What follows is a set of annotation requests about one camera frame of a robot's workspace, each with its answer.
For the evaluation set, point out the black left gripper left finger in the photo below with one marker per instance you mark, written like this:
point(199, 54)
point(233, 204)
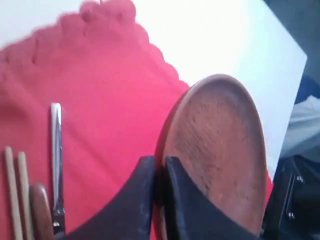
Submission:
point(128, 216)

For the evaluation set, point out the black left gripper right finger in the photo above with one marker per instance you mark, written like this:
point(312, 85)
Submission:
point(188, 213)

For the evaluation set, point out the brown wooden plate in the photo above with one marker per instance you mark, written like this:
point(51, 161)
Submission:
point(215, 130)

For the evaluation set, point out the steel knife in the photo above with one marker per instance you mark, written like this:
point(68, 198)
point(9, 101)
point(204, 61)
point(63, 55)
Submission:
point(58, 209)

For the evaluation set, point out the brown wooden spoon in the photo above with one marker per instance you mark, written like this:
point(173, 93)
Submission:
point(40, 211)

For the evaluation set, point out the dark chair beside table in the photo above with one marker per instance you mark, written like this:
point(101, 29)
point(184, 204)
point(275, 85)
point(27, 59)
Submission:
point(293, 209)

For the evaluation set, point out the red tablecloth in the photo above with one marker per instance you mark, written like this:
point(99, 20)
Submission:
point(116, 92)

